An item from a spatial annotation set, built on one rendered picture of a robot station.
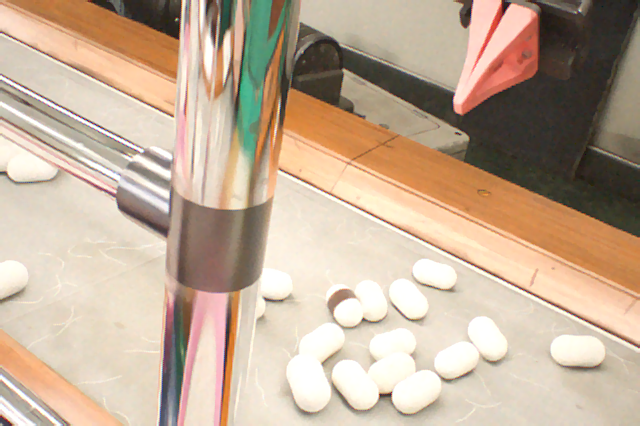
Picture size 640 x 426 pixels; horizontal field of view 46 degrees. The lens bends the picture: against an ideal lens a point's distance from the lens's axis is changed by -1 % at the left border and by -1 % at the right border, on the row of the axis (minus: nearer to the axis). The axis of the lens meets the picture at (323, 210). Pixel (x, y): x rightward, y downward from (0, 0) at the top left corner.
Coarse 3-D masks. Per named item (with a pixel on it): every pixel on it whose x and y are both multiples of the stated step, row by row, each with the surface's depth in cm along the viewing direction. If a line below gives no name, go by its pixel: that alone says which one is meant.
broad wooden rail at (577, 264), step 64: (0, 0) 86; (64, 0) 89; (64, 64) 79; (128, 64) 76; (320, 128) 69; (384, 128) 72; (384, 192) 63; (448, 192) 63; (512, 192) 64; (512, 256) 57; (576, 256) 57
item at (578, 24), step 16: (528, 0) 53; (544, 0) 52; (560, 0) 52; (576, 0) 51; (464, 16) 59; (544, 16) 54; (560, 16) 53; (576, 16) 51; (560, 32) 55; (576, 32) 54; (576, 64) 56
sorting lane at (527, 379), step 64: (0, 64) 77; (128, 128) 69; (0, 192) 57; (64, 192) 58; (320, 192) 64; (0, 256) 50; (64, 256) 51; (128, 256) 52; (320, 256) 56; (384, 256) 57; (448, 256) 59; (0, 320) 45; (64, 320) 46; (128, 320) 47; (256, 320) 49; (320, 320) 50; (384, 320) 51; (448, 320) 52; (512, 320) 53; (576, 320) 54; (128, 384) 42; (256, 384) 44; (448, 384) 46; (512, 384) 47; (576, 384) 48
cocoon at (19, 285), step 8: (0, 264) 46; (8, 264) 46; (16, 264) 46; (0, 272) 45; (8, 272) 46; (16, 272) 46; (24, 272) 47; (0, 280) 45; (8, 280) 46; (16, 280) 46; (24, 280) 46; (0, 288) 45; (8, 288) 46; (16, 288) 46; (0, 296) 45
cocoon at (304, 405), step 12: (300, 360) 43; (312, 360) 43; (288, 372) 43; (300, 372) 42; (312, 372) 42; (300, 384) 42; (312, 384) 42; (324, 384) 42; (300, 396) 42; (312, 396) 41; (324, 396) 42; (312, 408) 42
